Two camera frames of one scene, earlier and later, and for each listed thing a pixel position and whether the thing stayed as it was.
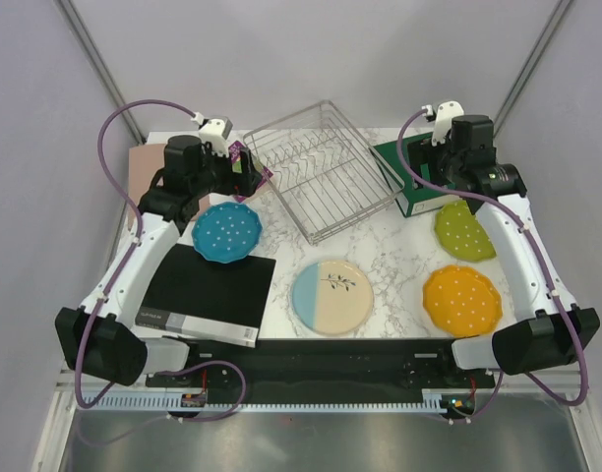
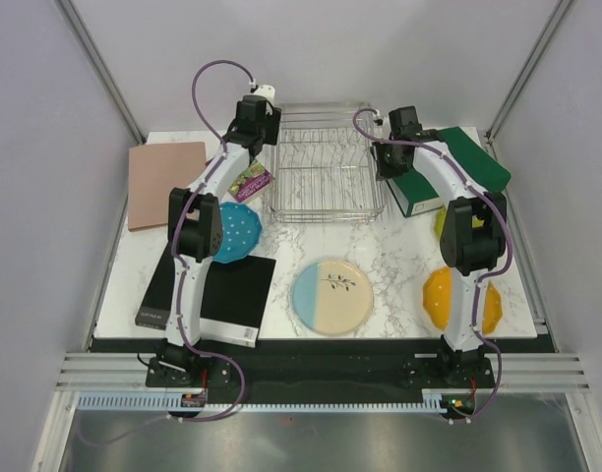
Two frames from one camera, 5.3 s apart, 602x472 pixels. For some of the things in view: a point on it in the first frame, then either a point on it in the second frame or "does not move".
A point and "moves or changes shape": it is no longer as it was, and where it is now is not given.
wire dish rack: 322,168 moves or changes shape
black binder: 191,294 does not move
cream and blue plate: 332,297 does not move
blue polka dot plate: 226,232 does not move
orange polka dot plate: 461,301 does not move
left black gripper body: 217,174 → 270,130
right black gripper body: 451,164 → 386,165
